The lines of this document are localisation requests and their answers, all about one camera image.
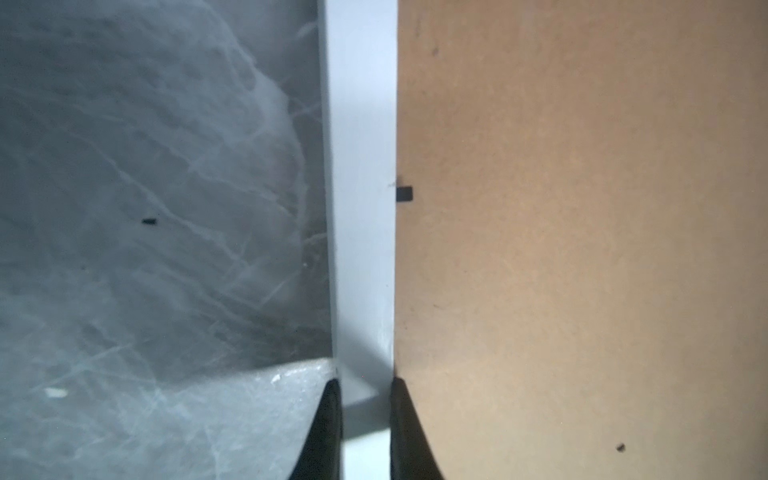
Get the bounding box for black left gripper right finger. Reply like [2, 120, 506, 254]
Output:
[390, 377, 444, 480]

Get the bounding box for brown backing board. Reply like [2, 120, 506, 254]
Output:
[395, 1, 767, 479]

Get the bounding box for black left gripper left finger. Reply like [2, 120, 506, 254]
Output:
[289, 379, 342, 480]

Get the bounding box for white picture frame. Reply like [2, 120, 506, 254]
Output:
[320, 1, 398, 479]

